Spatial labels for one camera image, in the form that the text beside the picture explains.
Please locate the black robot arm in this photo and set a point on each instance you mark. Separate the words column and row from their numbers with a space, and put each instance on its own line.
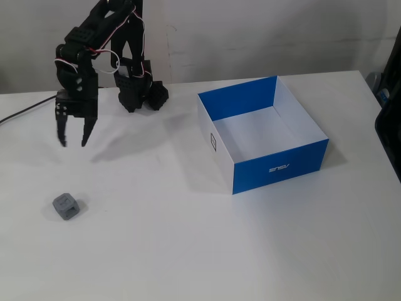
column 94, row 28

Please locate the gray 3D-printed block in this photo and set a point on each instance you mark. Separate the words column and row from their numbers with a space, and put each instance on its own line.
column 65, row 207

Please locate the gray object with blue label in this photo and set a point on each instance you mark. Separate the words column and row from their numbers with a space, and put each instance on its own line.
column 374, row 82

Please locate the blue and white cardboard box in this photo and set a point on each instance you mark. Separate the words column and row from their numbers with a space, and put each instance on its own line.
column 269, row 147

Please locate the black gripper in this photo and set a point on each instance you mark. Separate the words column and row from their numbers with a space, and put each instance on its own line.
column 76, row 108

